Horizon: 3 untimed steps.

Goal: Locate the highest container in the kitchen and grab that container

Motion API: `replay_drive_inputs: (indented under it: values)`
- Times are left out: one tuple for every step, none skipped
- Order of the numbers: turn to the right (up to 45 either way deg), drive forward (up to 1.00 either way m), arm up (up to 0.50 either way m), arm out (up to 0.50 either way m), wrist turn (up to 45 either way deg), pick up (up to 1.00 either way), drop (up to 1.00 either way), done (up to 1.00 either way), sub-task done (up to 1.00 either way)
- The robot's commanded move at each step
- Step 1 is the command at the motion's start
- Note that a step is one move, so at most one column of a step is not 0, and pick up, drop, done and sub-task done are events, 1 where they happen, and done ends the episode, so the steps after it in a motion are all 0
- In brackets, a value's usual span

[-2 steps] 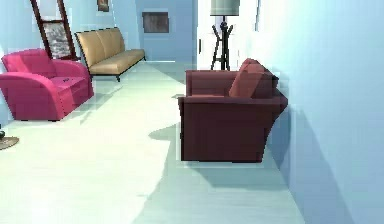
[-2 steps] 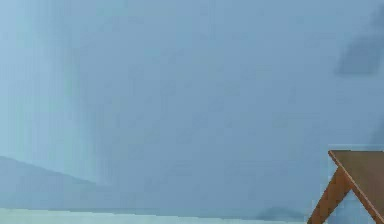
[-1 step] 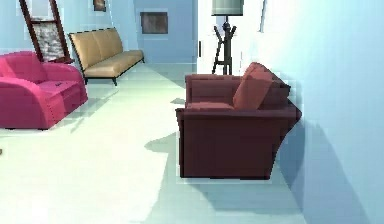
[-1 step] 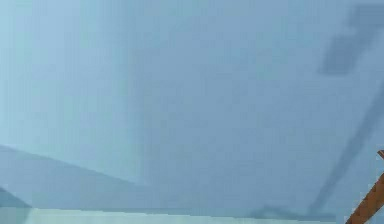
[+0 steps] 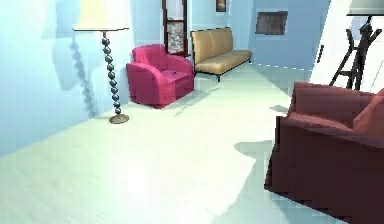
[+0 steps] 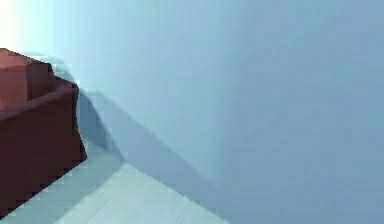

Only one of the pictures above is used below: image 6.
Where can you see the dark red sofa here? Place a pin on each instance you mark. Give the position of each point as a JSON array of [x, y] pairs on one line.
[[36, 133]]

